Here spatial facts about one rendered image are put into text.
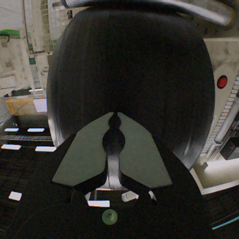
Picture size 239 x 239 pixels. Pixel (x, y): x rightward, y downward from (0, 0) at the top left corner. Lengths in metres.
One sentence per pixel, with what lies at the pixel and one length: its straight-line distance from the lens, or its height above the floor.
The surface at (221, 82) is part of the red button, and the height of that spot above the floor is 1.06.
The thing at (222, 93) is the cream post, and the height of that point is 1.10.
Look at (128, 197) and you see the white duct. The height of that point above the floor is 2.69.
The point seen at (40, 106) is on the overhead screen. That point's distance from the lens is 4.67.
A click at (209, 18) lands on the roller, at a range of 0.31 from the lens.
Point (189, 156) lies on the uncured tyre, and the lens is 0.19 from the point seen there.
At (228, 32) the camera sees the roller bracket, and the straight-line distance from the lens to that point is 0.35.
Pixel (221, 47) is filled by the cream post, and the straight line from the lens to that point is 0.42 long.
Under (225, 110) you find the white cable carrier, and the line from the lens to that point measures 0.54.
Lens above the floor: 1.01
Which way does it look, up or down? 32 degrees up
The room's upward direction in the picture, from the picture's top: 179 degrees counter-clockwise
